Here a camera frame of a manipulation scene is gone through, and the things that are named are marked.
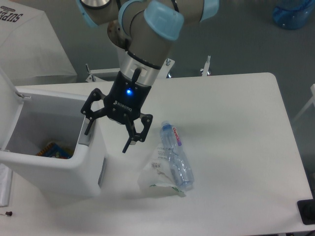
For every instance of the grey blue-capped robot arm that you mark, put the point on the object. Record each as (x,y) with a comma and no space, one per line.
(151,27)

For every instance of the white printed cloth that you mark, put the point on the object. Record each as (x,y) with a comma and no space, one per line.
(30,51)

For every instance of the black device at edge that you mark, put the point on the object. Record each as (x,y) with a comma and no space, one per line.
(307,211)

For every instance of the crumpled white paper wrapper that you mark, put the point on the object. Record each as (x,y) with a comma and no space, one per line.
(155,179)

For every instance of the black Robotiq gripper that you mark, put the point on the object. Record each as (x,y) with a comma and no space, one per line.
(125,103)

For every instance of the blue translucent water jug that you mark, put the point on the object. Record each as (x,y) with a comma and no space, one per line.
(292,14)

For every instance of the colourful trash inside can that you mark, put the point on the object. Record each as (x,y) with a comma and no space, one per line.
(57,149)

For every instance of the white push-button trash can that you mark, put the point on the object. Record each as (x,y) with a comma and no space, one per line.
(29,119)

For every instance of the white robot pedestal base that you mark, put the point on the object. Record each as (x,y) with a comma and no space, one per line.
(98,75)

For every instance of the crushed clear plastic bottle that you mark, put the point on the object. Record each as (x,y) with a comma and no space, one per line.
(178,162)

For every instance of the white frame at right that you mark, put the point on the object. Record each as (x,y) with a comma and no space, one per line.
(308,110)

